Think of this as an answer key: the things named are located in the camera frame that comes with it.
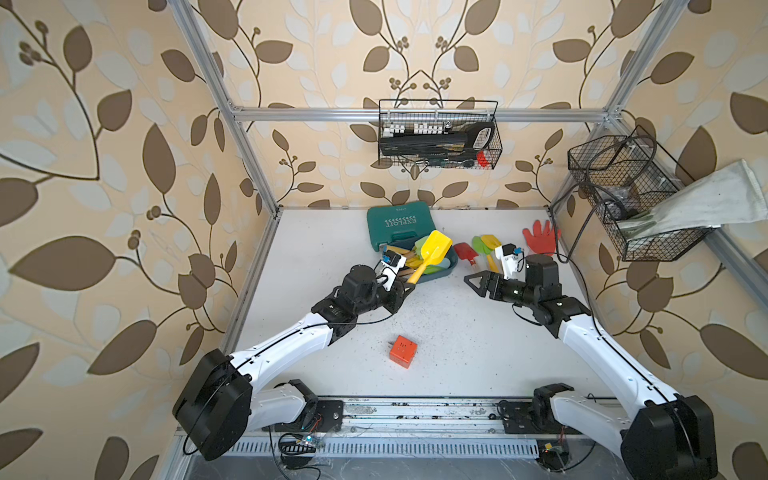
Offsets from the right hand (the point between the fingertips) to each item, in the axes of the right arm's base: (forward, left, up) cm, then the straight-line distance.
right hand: (473, 280), depth 81 cm
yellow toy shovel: (+6, +11, +5) cm, 13 cm away
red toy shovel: (+20, -4, -14) cm, 25 cm away
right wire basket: (+24, -45, +15) cm, 53 cm away
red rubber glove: (+25, -34, -16) cm, 45 cm away
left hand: (-2, +17, +3) cm, 17 cm away
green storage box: (+30, +16, -12) cm, 36 cm away
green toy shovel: (+24, -10, -16) cm, 31 cm away
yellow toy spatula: (+25, -15, -15) cm, 33 cm away
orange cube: (-15, +20, -12) cm, 27 cm away
